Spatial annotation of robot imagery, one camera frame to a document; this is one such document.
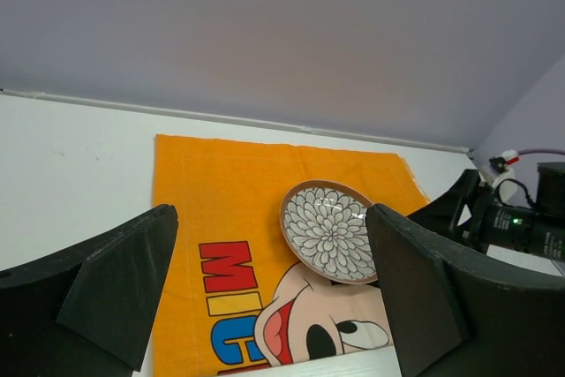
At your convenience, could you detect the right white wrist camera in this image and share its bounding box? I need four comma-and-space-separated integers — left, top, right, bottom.
479, 150, 519, 203

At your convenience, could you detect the yellow cartoon mouse placemat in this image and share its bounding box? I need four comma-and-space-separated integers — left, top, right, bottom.
154, 135, 427, 376

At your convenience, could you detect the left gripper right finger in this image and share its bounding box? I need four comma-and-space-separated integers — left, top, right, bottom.
366, 204, 564, 376

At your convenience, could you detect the floral patterned plate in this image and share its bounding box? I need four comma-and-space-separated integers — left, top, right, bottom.
279, 180, 378, 284

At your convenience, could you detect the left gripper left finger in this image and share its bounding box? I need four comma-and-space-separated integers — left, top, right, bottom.
1, 205, 178, 376

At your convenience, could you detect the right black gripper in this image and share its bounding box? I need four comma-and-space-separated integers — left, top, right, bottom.
408, 162, 564, 262

